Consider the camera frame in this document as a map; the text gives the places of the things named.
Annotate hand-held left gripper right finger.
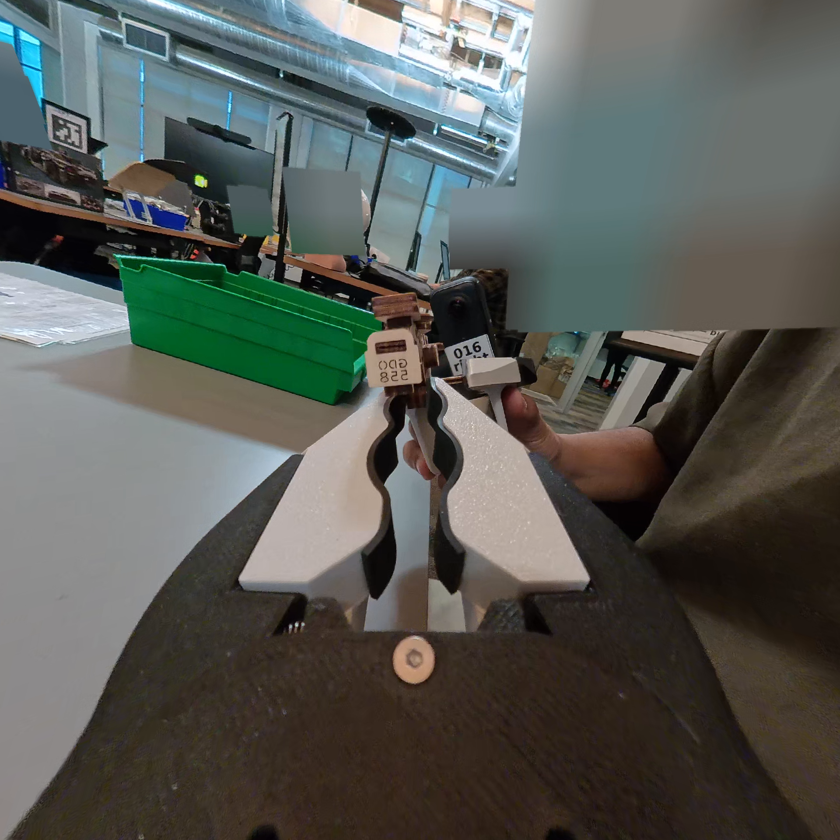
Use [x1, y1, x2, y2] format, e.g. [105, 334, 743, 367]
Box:
[428, 379, 592, 631]

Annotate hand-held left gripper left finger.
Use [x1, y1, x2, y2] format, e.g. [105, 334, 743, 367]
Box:
[238, 390, 404, 631]

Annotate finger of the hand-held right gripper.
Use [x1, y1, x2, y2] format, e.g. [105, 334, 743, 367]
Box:
[407, 408, 441, 481]
[463, 356, 526, 434]

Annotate wooden model assembly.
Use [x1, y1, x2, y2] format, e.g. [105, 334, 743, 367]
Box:
[367, 293, 442, 408]

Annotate person's right forearm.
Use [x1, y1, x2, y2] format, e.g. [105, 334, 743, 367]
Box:
[587, 427, 670, 506]

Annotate grey desk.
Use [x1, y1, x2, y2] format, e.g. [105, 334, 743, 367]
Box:
[0, 261, 395, 828]

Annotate person's right hand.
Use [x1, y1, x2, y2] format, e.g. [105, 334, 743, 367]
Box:
[402, 387, 595, 500]

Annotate black disc-topped pole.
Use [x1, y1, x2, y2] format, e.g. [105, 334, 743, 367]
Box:
[366, 105, 418, 253]

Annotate green plastic bin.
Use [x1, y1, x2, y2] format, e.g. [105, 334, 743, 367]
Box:
[115, 255, 386, 406]

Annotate person's shirt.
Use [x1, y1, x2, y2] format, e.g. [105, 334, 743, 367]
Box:
[633, 328, 840, 840]

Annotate black tripod stand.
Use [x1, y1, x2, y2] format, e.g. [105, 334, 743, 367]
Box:
[271, 112, 296, 283]

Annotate black monitor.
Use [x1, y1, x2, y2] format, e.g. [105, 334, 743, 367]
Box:
[164, 117, 275, 221]

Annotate silver air ducts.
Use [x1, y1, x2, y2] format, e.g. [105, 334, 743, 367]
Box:
[98, 0, 536, 185]

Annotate small blue bin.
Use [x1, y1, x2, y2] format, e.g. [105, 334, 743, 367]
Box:
[123, 196, 193, 232]

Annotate printed paper sheet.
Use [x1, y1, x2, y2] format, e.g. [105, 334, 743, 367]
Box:
[0, 272, 133, 347]

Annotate cardboard box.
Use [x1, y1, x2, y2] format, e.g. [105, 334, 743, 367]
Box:
[108, 161, 193, 198]

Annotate photo kit box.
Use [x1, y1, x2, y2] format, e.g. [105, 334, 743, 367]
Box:
[0, 141, 106, 212]

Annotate small marker sign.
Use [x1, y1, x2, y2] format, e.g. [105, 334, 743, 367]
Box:
[41, 98, 91, 154]

